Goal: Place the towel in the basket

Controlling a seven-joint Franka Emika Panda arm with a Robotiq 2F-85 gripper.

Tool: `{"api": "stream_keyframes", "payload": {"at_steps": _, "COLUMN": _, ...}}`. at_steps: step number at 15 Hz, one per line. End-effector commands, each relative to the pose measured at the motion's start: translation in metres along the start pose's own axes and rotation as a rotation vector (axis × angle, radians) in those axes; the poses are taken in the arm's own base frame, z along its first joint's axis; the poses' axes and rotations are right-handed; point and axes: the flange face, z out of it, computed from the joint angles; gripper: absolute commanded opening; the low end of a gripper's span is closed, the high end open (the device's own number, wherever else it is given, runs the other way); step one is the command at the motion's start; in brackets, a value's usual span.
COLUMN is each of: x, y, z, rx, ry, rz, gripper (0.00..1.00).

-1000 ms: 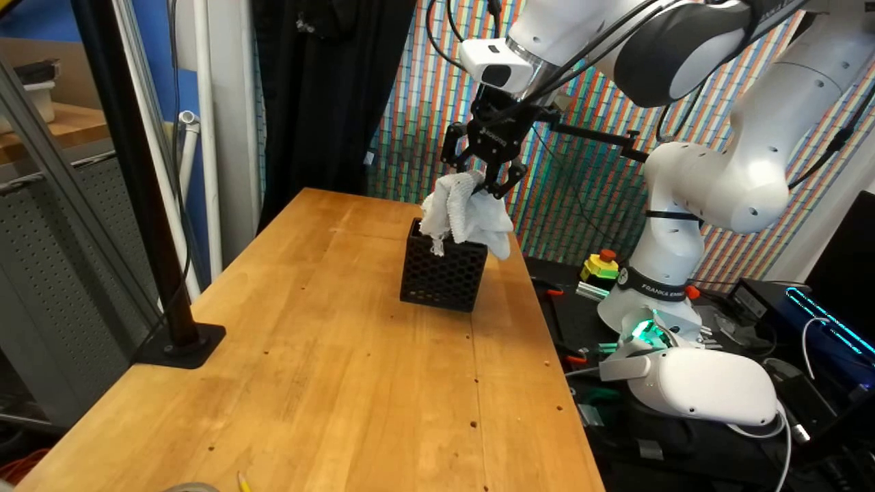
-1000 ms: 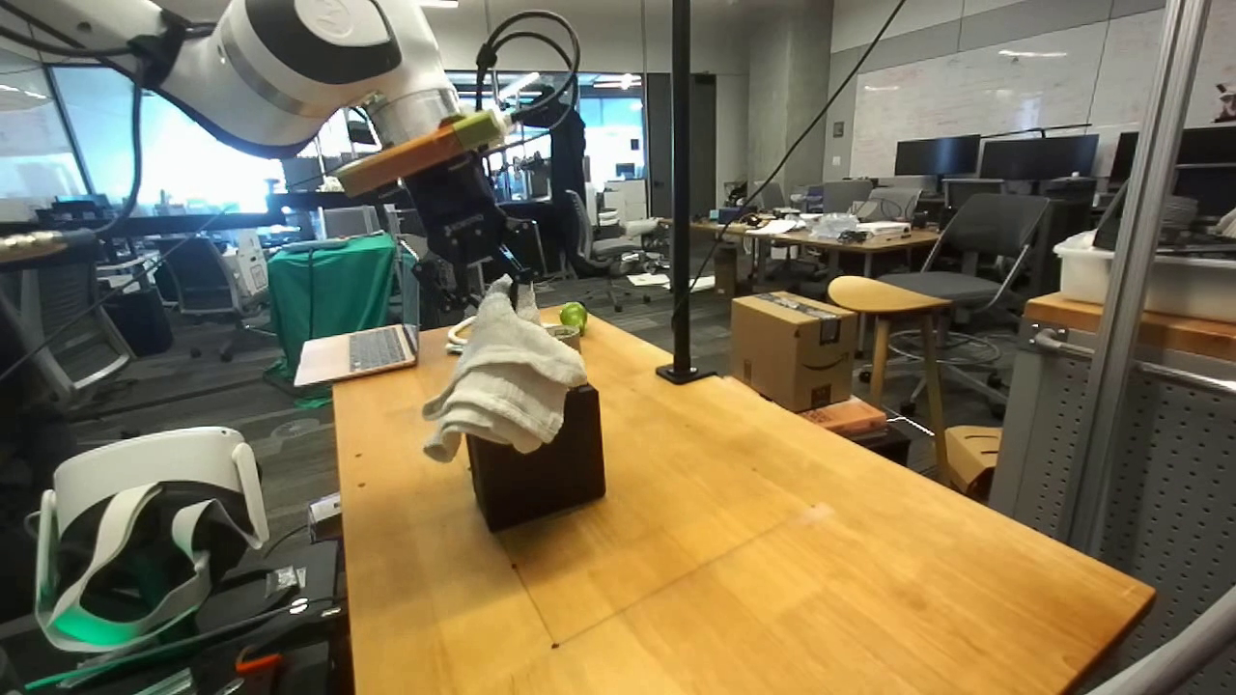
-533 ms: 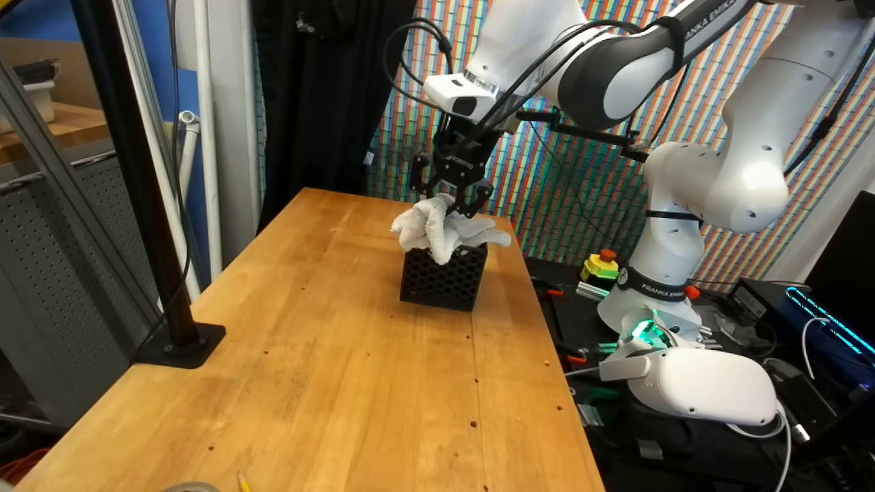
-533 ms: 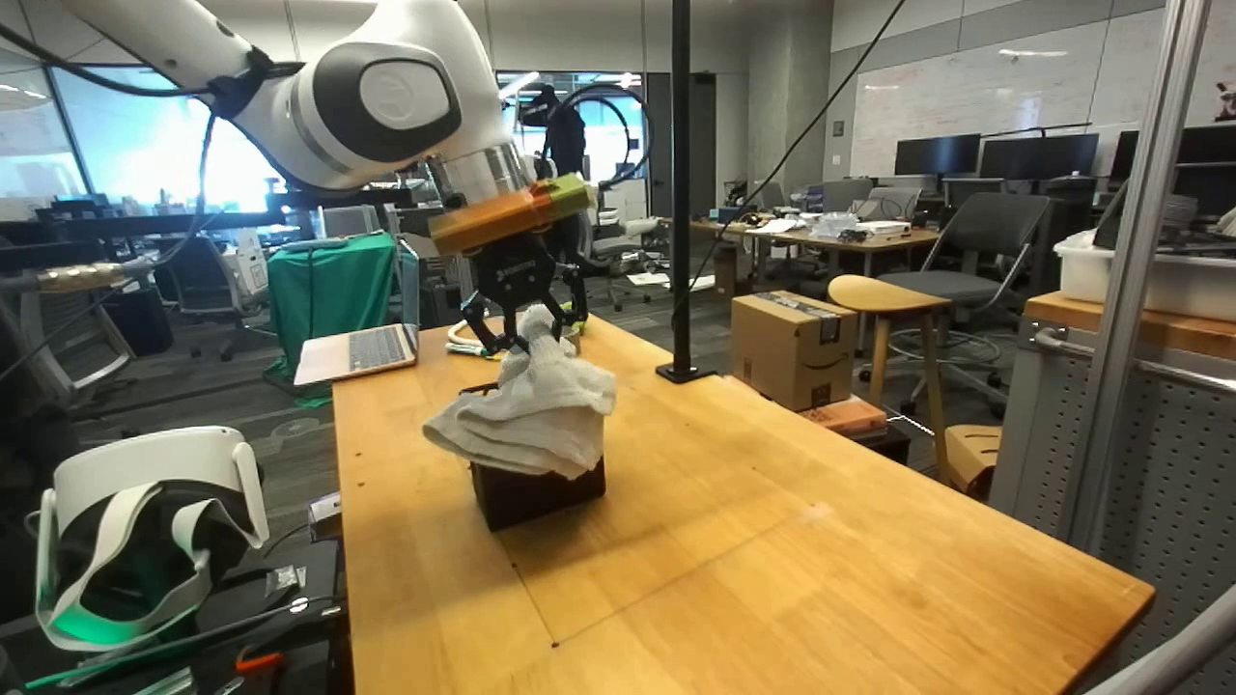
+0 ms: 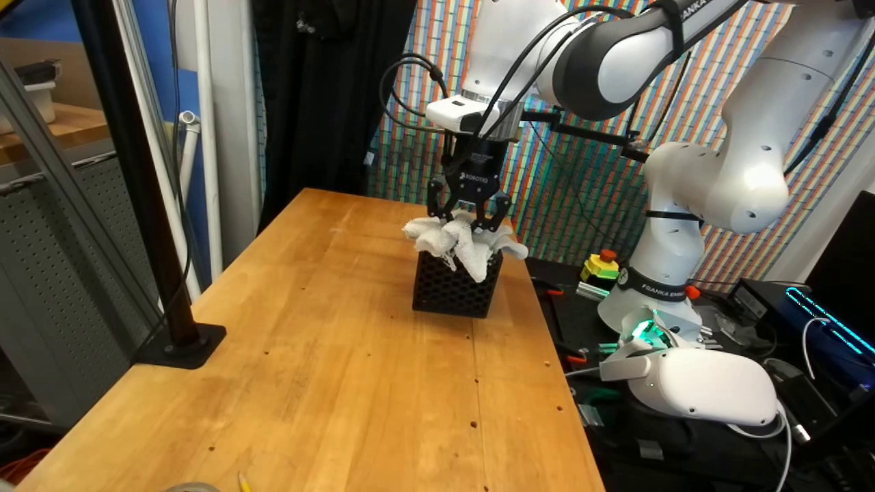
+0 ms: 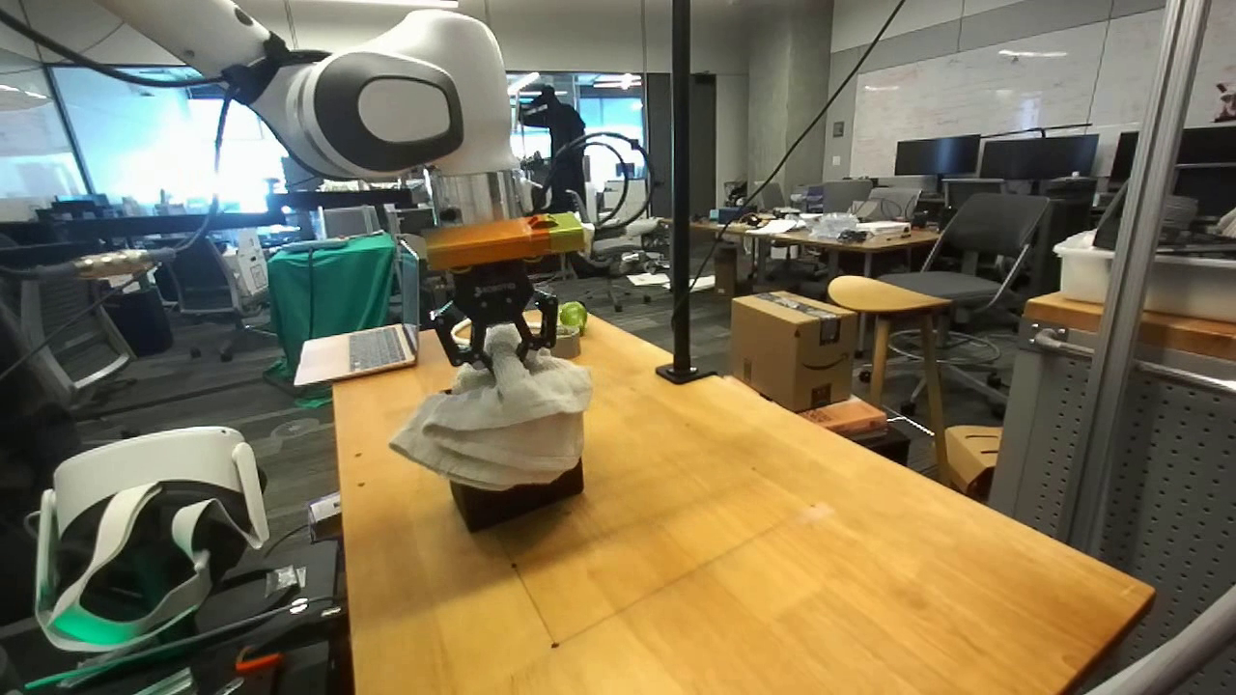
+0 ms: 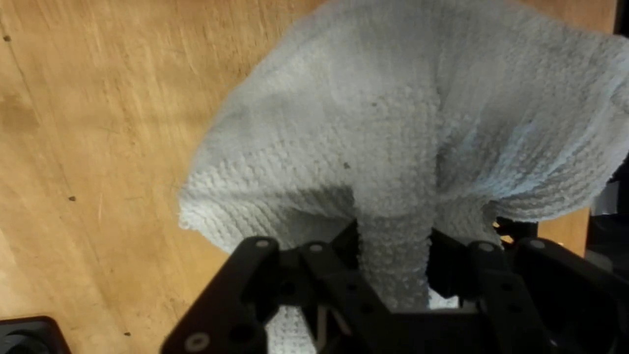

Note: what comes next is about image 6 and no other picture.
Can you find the low wooden seat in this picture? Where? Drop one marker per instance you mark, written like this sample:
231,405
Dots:
852,420

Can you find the white VR headset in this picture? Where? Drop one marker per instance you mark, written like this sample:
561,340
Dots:
141,541

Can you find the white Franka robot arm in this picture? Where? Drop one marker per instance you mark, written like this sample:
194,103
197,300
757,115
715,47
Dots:
387,119

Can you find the orange and black clamp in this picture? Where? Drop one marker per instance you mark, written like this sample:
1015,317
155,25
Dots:
257,662

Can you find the white plastic tub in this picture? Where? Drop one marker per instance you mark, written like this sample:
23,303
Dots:
1093,277

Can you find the silver laptop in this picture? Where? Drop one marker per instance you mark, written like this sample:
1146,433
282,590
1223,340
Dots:
351,353

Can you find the standing person in black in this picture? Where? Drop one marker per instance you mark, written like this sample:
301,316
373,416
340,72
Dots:
561,141

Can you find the cardboard box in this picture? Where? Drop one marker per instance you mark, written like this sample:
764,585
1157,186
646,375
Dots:
791,350

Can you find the black mesh office chair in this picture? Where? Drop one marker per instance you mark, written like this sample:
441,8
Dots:
977,244

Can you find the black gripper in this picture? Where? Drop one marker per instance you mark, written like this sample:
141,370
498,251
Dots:
495,300

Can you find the green cloth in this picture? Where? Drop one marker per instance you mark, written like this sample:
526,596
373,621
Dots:
332,291

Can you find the black perforated basket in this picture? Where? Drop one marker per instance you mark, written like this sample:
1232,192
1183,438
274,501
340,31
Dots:
515,495

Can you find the aluminium frame post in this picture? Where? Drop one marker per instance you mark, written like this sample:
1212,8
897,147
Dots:
1139,258

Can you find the wooden office desk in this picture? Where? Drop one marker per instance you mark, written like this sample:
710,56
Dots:
834,237

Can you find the white towel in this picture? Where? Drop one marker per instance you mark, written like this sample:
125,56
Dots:
504,420

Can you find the small wooden box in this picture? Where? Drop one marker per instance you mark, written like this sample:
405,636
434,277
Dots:
970,459

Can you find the grey metal rail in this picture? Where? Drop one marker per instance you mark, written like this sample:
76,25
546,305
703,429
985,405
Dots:
1170,649

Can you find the black pole with base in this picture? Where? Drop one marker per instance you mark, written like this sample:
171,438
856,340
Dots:
681,193

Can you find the black computer monitor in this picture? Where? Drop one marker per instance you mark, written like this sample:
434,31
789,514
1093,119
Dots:
1040,155
934,155
1210,155

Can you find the wooden stool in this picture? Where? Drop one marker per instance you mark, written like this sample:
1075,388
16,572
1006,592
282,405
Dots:
888,300

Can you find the grey perforated metal cabinet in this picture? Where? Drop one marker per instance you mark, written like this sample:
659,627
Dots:
1161,475

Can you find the black padded office chair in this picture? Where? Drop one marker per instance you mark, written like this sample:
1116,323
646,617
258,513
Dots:
204,282

